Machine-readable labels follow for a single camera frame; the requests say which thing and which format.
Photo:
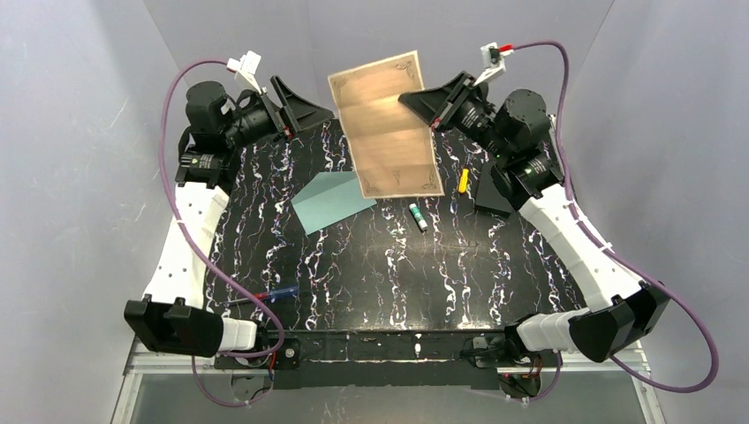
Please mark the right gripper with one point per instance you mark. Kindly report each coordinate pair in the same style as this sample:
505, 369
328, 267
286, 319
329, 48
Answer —
455, 102

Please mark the blue red screwdriver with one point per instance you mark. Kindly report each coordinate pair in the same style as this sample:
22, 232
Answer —
282, 293

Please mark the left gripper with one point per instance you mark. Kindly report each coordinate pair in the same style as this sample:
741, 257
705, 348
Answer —
279, 109

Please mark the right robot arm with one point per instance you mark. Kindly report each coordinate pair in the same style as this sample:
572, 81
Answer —
526, 177

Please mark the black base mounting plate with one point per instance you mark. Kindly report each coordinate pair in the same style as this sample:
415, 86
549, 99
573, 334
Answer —
479, 359

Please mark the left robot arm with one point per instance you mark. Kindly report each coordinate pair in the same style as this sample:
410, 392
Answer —
170, 316

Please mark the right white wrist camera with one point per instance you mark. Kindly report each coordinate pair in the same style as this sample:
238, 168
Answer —
493, 56

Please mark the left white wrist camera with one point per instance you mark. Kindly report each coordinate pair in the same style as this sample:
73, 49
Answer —
244, 70

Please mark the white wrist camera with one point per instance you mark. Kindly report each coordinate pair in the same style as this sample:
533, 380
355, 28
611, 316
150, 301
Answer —
493, 56
244, 70

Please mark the beige letter paper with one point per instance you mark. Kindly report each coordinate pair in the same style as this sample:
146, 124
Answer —
392, 150

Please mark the green white glue stick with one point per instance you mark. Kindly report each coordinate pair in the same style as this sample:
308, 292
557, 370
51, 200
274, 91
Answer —
418, 217

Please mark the teal envelope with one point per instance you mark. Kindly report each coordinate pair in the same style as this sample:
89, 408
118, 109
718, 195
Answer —
328, 198

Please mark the yellow marker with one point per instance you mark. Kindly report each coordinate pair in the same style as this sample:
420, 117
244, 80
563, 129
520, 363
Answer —
463, 181

